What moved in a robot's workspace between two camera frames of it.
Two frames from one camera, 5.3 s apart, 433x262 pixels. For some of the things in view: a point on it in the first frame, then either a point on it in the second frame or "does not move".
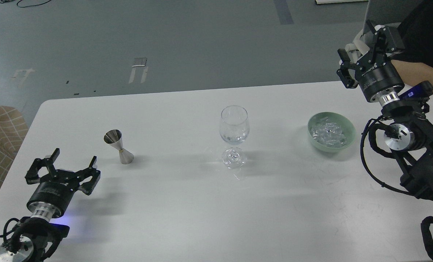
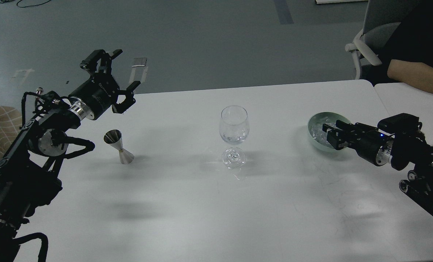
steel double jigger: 113,138 does not move
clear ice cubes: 329,134 does not move
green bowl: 331,131 does not move
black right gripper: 380,79 to 371,144
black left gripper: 53,193 to 100,92
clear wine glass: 234,129 does not move
